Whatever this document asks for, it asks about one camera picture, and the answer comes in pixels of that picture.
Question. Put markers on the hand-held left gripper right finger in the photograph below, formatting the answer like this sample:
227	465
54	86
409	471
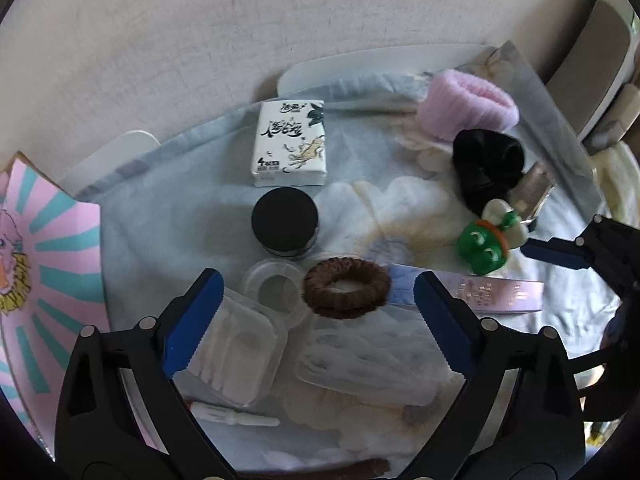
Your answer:
445	325

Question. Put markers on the purple box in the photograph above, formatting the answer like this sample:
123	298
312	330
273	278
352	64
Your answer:
505	296

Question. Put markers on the brown stick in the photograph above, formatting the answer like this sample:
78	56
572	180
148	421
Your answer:
345	470

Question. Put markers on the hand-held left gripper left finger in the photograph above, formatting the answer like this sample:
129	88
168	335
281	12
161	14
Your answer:
195	320

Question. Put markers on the white and green hair clip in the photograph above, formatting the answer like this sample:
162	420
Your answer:
497	210

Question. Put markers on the silver foil packet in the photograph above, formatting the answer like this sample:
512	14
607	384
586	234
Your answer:
537	187

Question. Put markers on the green frog toy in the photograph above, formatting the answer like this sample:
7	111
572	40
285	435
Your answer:
480	250

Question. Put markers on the white printed tissue pack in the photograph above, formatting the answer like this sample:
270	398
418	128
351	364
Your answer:
287	145

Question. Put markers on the pale blue floral cloth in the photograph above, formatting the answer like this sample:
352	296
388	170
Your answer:
380	175

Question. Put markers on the white and grey chair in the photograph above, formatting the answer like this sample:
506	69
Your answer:
600	60

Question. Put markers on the black lidded round jar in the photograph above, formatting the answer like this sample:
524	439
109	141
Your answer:
284	217

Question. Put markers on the clear rectangular plastic case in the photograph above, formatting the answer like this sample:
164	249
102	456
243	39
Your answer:
240	355

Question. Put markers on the clear plastic bag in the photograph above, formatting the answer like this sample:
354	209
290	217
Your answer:
365	365

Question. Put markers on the pink fluffy wristband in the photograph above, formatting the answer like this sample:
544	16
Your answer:
465	107

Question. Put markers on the black scrunchie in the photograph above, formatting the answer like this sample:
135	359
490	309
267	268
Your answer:
480	175

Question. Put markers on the clear round plastic container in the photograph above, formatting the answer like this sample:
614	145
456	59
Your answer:
260	285

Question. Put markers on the cardboard box with pink lining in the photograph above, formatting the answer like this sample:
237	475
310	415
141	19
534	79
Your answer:
55	270

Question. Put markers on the white and red pen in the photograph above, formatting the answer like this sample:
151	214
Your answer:
225	415

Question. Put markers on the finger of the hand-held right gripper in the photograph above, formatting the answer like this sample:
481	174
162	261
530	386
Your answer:
552	251

